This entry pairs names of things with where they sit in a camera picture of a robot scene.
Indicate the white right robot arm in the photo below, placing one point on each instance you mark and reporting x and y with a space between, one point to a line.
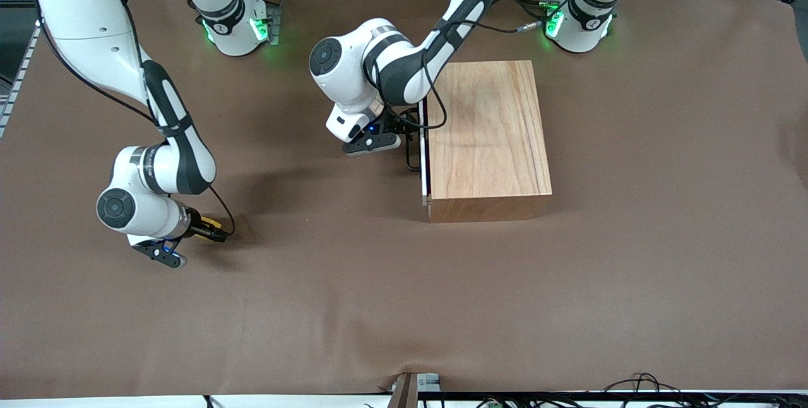
158 168

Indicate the brown table cover sheet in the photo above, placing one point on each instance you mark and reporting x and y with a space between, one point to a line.
404 300

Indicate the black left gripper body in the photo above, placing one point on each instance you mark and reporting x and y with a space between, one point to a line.
399 123

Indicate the wooden drawer cabinet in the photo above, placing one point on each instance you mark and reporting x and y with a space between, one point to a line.
492 143

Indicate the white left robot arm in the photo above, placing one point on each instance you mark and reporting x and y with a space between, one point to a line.
353 60

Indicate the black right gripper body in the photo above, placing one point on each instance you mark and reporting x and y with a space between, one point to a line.
199 227

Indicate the metal table edge bracket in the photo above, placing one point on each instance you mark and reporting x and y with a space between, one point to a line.
407 392

